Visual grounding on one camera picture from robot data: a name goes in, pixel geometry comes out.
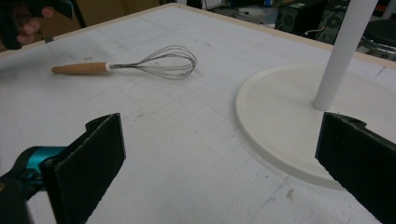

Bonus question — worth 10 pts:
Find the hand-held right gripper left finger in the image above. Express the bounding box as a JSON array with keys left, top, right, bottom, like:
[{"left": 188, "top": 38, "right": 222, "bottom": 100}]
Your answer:
[{"left": 41, "top": 112, "right": 127, "bottom": 224}]

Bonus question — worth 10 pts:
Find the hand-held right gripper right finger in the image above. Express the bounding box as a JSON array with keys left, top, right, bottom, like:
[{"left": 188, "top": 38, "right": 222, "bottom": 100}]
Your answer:
[{"left": 315, "top": 111, "right": 396, "bottom": 224}]

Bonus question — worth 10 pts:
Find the wire whisk with wooden handle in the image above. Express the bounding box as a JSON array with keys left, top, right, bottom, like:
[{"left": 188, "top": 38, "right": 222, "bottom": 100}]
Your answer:
[{"left": 50, "top": 45, "right": 198, "bottom": 81}]

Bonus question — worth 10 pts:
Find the white stand with round base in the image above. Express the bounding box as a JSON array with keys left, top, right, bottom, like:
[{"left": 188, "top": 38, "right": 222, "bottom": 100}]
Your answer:
[{"left": 234, "top": 0, "right": 396, "bottom": 191}]

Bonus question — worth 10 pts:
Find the brown cardboard box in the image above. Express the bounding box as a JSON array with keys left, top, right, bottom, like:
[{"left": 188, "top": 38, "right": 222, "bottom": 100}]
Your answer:
[{"left": 36, "top": 0, "right": 161, "bottom": 35}]

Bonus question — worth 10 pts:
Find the black round stool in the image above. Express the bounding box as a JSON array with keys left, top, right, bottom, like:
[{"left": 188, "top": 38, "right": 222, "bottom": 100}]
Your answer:
[{"left": 356, "top": 19, "right": 396, "bottom": 62}]

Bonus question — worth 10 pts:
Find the black speaker box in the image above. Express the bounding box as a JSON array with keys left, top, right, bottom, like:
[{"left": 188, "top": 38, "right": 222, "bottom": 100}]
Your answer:
[{"left": 275, "top": 2, "right": 329, "bottom": 35}]

